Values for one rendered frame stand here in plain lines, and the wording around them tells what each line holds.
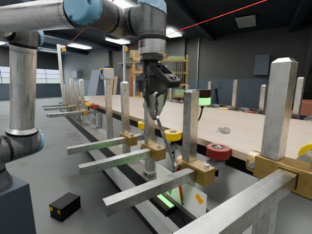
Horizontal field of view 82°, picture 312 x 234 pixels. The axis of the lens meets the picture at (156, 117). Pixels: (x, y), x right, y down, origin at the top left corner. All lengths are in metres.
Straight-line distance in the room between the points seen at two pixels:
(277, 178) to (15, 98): 1.11
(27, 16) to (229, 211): 0.74
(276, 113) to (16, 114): 1.12
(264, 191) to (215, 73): 9.33
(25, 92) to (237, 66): 8.97
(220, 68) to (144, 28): 9.04
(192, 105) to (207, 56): 9.24
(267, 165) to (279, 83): 0.17
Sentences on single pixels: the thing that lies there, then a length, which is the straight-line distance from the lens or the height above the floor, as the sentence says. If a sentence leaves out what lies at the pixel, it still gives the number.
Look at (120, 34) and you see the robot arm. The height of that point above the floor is 1.29.
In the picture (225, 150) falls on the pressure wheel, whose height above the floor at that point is 0.91.
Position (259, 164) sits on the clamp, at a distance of 0.47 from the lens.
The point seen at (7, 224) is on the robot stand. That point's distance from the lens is 1.27.
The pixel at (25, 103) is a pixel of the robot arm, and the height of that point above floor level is 1.02.
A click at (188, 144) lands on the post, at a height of 0.93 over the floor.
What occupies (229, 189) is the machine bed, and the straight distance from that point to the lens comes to 0.84.
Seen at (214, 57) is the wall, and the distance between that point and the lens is 9.70.
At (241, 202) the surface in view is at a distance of 0.31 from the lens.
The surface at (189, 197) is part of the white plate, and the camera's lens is 0.66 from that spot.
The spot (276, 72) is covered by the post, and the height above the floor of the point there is 1.15.
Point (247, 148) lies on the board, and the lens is 0.72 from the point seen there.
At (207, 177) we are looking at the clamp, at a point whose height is 0.85.
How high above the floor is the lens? 1.13
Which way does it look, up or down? 11 degrees down
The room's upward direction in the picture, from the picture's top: straight up
